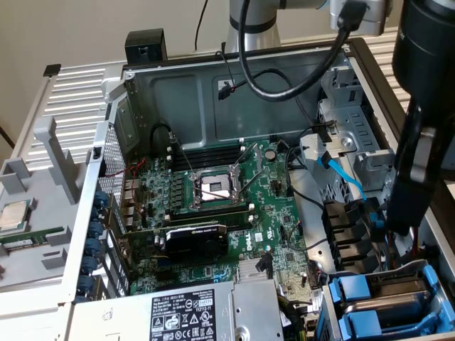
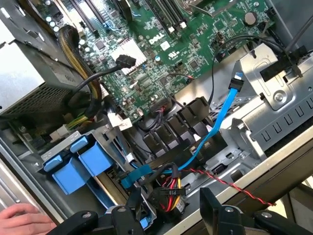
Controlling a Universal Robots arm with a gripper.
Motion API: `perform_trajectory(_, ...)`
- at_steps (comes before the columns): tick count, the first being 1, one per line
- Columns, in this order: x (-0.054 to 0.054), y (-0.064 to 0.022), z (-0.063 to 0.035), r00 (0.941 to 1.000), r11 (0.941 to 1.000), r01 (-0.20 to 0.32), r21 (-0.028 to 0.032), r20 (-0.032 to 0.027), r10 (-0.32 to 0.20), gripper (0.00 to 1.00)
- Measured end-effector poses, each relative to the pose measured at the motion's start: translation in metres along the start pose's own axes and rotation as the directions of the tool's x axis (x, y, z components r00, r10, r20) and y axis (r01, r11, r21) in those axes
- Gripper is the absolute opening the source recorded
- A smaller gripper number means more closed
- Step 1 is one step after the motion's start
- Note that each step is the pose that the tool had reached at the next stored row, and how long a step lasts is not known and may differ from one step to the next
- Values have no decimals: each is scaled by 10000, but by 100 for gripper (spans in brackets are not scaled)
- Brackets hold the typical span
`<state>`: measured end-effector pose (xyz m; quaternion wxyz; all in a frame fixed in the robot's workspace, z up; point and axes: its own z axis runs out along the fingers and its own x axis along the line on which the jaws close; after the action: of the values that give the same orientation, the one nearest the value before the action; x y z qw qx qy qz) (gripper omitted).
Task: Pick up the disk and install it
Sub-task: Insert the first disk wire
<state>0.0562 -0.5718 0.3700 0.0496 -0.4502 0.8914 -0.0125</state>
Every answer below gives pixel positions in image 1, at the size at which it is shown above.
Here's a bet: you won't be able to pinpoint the thin black wall cable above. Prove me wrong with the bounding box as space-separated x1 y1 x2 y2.
193 0 211 51

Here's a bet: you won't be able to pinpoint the green RAM stick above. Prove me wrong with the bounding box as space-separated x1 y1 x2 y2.
0 227 70 250

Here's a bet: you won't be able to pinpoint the grey power supply unit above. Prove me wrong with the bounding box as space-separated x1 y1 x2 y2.
69 278 285 341

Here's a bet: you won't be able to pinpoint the grey plastic parts rack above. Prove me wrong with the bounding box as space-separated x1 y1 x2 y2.
0 116 90 289

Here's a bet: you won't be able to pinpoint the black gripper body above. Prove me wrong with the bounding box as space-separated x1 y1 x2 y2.
392 0 455 121

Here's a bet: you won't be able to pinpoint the grey metal disk bay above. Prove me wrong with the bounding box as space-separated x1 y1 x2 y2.
325 259 455 341

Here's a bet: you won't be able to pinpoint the black graphics card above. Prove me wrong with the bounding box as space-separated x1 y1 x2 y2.
119 222 230 264

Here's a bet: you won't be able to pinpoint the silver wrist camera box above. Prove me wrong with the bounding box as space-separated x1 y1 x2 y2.
328 0 387 36

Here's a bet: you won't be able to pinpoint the green motherboard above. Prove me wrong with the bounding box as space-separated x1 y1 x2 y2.
120 138 321 320

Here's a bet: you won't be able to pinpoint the looped black wire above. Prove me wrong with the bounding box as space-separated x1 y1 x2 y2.
151 122 178 150

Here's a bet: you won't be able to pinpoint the silver CPU chip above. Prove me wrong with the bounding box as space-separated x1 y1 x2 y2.
0 200 32 232

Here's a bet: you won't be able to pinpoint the metal drive cage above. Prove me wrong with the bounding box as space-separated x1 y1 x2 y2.
316 65 403 195

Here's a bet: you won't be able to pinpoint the blue plastic disk carrier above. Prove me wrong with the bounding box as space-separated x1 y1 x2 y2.
337 308 449 340

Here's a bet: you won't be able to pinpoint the blue data wire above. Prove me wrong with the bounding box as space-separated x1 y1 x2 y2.
321 151 387 242

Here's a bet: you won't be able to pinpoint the hard disk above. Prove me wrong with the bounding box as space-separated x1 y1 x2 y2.
328 264 440 333

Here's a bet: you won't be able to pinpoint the open grey PC case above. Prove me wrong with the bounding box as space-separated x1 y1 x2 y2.
58 37 455 341

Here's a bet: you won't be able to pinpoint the metal socket cover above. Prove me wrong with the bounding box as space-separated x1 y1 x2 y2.
230 141 266 178

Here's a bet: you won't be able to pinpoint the long black wire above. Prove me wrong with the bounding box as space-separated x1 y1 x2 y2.
284 140 326 210

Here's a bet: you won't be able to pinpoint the CPU socket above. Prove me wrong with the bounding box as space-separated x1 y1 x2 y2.
190 166 250 210

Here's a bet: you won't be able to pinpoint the black wire with black plug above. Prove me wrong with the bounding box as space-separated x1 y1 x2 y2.
217 68 337 143

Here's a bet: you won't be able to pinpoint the thin black red wire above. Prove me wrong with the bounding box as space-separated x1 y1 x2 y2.
215 49 237 92

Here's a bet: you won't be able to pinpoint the black box clamp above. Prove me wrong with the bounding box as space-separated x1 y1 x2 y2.
124 28 168 65

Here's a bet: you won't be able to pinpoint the black plastic guide block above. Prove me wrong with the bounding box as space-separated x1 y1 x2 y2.
321 200 381 274

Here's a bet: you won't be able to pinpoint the light grey wire holder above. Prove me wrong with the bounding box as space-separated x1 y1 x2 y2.
298 133 344 168

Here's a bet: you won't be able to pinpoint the black RAM slot bank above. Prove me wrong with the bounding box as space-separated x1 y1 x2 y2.
165 204 255 230
172 144 246 170

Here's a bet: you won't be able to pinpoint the silver finned heatsink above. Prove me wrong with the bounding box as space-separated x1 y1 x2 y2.
237 258 274 283

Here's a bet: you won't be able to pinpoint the thick black camera cable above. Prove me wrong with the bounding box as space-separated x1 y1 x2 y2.
237 0 370 104

